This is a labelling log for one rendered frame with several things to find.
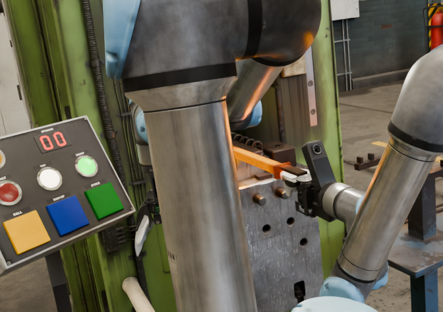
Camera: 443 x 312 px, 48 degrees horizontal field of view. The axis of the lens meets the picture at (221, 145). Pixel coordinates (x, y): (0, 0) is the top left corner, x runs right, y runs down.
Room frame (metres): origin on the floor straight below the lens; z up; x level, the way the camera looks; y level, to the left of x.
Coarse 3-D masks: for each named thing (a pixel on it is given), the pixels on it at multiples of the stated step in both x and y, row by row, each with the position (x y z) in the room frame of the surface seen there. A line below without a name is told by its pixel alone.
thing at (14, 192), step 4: (4, 184) 1.05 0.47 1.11; (8, 184) 1.05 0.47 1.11; (12, 184) 1.06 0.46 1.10; (0, 188) 1.04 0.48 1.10; (4, 188) 1.04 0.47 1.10; (8, 188) 1.05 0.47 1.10; (12, 188) 1.05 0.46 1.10; (16, 188) 1.06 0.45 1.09; (0, 192) 1.03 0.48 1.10; (4, 192) 1.04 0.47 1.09; (8, 192) 1.04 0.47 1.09; (12, 192) 1.05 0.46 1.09; (16, 192) 1.05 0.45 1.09; (0, 196) 1.03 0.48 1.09; (4, 196) 1.03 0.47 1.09; (8, 196) 1.04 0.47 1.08; (12, 196) 1.04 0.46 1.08; (16, 196) 1.05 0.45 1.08; (4, 200) 1.03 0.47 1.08; (8, 200) 1.03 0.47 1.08; (12, 200) 1.04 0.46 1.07
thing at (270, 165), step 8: (240, 152) 1.44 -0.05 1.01; (248, 152) 1.42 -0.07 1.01; (248, 160) 1.38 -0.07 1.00; (256, 160) 1.33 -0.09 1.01; (264, 160) 1.31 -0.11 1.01; (272, 160) 1.30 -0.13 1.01; (264, 168) 1.29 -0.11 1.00; (272, 168) 1.25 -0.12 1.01; (280, 168) 1.21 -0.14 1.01; (288, 168) 1.19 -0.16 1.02; (296, 168) 1.18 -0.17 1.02
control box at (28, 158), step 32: (64, 128) 1.22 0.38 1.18; (32, 160) 1.12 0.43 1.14; (64, 160) 1.17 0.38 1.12; (96, 160) 1.22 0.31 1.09; (32, 192) 1.07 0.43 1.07; (64, 192) 1.12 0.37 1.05; (0, 224) 0.99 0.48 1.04; (96, 224) 1.11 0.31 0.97; (0, 256) 0.95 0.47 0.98; (32, 256) 0.99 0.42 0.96
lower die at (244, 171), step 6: (234, 144) 1.62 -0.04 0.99; (240, 144) 1.60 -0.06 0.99; (252, 150) 1.51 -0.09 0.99; (258, 150) 1.50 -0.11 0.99; (234, 156) 1.46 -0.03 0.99; (240, 162) 1.47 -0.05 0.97; (240, 168) 1.47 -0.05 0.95; (246, 168) 1.47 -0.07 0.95; (252, 168) 1.48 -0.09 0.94; (258, 168) 1.49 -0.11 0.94; (240, 174) 1.46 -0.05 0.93; (246, 174) 1.47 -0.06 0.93; (252, 174) 1.48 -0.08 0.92; (240, 180) 1.46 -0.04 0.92
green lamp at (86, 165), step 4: (80, 160) 1.19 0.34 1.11; (84, 160) 1.19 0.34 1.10; (88, 160) 1.20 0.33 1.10; (80, 164) 1.18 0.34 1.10; (84, 164) 1.19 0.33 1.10; (88, 164) 1.19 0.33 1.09; (92, 164) 1.20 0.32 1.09; (80, 168) 1.17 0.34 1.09; (84, 168) 1.18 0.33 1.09; (88, 168) 1.18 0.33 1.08; (92, 168) 1.19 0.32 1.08; (84, 172) 1.17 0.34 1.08; (88, 172) 1.18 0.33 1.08; (92, 172) 1.19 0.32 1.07
